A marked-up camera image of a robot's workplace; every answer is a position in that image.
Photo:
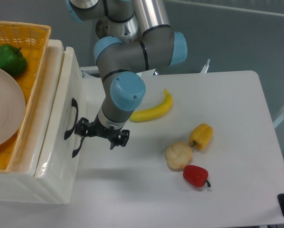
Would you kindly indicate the yellow bell pepper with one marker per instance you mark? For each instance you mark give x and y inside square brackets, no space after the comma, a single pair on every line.
[201,136]

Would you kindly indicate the red bell pepper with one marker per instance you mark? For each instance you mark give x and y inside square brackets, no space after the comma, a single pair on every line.
[197,176]

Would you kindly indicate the yellow plastic basket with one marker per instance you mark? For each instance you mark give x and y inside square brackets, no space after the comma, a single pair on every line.
[33,39]

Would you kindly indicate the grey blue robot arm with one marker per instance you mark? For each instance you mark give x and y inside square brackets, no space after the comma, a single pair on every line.
[120,58]

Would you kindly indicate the beige bread roll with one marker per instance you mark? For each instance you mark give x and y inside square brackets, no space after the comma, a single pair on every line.
[178,155]

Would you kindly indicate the white drawer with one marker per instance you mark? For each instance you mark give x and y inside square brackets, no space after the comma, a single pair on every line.
[75,152]
[56,170]

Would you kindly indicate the green bell pepper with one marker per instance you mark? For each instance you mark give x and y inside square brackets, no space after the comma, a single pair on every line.
[12,60]

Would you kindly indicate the beige round plate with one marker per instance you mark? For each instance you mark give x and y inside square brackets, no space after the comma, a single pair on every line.
[12,106]

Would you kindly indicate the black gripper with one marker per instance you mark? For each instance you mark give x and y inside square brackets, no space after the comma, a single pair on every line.
[116,137]

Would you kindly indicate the white drawer cabinet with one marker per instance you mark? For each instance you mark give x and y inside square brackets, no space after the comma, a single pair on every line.
[20,184]

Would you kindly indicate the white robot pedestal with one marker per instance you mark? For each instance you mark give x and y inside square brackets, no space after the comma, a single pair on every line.
[127,32]

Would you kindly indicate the yellow banana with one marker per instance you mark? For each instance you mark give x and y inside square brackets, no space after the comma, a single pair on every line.
[154,112]

